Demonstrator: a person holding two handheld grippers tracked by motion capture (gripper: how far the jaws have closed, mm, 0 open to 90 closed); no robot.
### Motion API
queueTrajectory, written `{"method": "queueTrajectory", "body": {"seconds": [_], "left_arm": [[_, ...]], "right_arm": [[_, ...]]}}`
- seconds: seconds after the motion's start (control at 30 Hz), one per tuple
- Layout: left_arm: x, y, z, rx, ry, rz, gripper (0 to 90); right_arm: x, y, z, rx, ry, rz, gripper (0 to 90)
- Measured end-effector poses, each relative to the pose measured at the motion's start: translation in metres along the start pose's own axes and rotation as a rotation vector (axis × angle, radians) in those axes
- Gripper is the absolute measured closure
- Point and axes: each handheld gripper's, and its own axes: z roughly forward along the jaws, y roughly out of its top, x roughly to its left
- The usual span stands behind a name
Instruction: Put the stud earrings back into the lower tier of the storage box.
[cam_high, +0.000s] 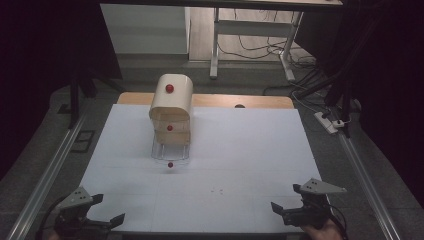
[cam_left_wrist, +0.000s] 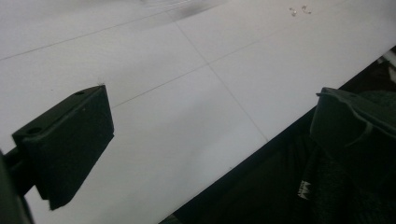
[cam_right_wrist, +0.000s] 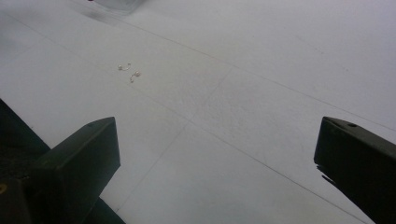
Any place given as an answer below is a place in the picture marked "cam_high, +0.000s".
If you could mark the wooden drawer with red knob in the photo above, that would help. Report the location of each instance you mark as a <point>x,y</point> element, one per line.
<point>173,130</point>

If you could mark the person's left hand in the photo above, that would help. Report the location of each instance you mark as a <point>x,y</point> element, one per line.
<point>53,236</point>

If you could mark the white plug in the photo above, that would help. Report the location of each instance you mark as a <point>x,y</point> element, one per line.
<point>339,124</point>

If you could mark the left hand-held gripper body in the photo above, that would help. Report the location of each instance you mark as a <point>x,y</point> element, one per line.
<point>74,200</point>

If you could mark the person's right hand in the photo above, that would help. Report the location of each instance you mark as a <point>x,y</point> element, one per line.
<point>321,232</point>

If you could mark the white power strip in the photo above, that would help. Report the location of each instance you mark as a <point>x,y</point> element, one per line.
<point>326,122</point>

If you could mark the black stand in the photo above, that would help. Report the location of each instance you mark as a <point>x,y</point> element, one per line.
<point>340,90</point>
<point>75,96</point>

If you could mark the black floor frame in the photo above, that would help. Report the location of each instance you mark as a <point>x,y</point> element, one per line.
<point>83,141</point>

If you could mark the white table cover sheet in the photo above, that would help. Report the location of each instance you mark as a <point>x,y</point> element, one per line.
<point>240,160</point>

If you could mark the black curtain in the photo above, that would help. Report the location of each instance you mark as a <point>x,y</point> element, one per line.
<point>383,83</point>
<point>43,66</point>

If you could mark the white desk with metal legs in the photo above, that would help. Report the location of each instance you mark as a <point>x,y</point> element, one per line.
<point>253,28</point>

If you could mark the cream cabinet with red knob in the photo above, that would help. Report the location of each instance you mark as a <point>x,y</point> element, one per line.
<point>173,96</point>

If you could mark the aluminium rail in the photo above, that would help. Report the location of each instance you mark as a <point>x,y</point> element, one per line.
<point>366,186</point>
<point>43,176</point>

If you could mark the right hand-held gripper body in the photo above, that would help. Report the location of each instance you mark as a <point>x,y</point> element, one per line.
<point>310,215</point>

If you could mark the white panel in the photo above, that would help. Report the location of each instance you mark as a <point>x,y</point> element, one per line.
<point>146,28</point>

